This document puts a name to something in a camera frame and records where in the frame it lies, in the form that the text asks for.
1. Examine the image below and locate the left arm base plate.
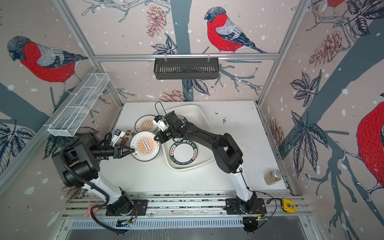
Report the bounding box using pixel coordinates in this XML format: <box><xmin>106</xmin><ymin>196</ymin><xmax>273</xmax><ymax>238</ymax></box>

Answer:
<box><xmin>106</xmin><ymin>200</ymin><xmax>149</xmax><ymax>217</ymax></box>

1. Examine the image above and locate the black wall basket shelf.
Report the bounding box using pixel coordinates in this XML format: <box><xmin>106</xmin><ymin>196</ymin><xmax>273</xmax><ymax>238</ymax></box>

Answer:
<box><xmin>154</xmin><ymin>58</ymin><xmax>220</xmax><ymax>80</ymax></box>

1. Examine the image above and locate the yellow tape measure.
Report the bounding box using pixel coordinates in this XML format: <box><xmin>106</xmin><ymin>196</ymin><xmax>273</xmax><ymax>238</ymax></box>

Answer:
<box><xmin>282</xmin><ymin>198</ymin><xmax>297</xmax><ymax>214</ymax></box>

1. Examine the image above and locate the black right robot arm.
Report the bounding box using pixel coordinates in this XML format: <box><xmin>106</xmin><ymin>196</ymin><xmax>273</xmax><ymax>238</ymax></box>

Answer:
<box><xmin>153</xmin><ymin>111</ymin><xmax>267</xmax><ymax>215</ymax></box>

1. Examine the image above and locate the white wire mesh basket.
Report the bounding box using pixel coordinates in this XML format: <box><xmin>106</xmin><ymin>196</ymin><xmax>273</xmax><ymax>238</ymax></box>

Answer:
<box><xmin>48</xmin><ymin>73</ymin><xmax>110</xmax><ymax>137</ymax></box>

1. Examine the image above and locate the white plastic bin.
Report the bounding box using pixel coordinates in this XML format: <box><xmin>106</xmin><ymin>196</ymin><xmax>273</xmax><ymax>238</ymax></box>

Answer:
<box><xmin>162</xmin><ymin>105</ymin><xmax>215</xmax><ymax>172</ymax></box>

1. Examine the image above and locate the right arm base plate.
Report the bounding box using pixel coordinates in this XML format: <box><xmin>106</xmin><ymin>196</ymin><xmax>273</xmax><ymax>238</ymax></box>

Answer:
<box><xmin>223</xmin><ymin>198</ymin><xmax>267</xmax><ymax>215</ymax></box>

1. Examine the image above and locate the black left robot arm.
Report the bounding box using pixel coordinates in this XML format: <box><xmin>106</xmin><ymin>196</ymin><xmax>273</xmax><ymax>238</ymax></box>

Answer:
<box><xmin>52</xmin><ymin>132</ymin><xmax>138</xmax><ymax>216</ymax></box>

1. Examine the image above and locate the pink small object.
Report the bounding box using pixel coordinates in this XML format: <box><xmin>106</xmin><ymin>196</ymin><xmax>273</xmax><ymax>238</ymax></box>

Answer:
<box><xmin>84</xmin><ymin>204</ymin><xmax>95</xmax><ymax>218</ymax></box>

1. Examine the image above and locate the green rim plate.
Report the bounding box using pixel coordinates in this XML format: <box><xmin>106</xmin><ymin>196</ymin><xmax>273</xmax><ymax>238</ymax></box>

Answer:
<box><xmin>177</xmin><ymin>115</ymin><xmax>188</xmax><ymax>124</ymax></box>
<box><xmin>169</xmin><ymin>141</ymin><xmax>198</xmax><ymax>166</ymax></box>

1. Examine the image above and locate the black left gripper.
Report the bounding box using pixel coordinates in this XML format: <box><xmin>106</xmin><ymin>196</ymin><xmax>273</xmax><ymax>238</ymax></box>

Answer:
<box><xmin>91</xmin><ymin>143</ymin><xmax>134</xmax><ymax>160</ymax></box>

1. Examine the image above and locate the orange sunburst plate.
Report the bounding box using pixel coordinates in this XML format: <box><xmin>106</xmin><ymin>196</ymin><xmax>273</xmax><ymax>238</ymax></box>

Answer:
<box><xmin>130</xmin><ymin>131</ymin><xmax>161</xmax><ymax>162</ymax></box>
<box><xmin>135</xmin><ymin>115</ymin><xmax>158</xmax><ymax>132</ymax></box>

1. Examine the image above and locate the brown cookies pile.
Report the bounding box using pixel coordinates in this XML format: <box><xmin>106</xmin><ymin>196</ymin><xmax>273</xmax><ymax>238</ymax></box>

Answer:
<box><xmin>120</xmin><ymin>130</ymin><xmax>136</xmax><ymax>146</ymax></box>

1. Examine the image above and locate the aluminium rail front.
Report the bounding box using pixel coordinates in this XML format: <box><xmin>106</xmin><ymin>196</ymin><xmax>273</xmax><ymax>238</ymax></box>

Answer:
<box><xmin>62</xmin><ymin>193</ymin><xmax>313</xmax><ymax>218</ymax></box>

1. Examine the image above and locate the glass spice jar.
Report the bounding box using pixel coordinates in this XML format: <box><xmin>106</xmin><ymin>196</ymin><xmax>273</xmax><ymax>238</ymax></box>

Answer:
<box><xmin>264</xmin><ymin>170</ymin><xmax>282</xmax><ymax>186</ymax></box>

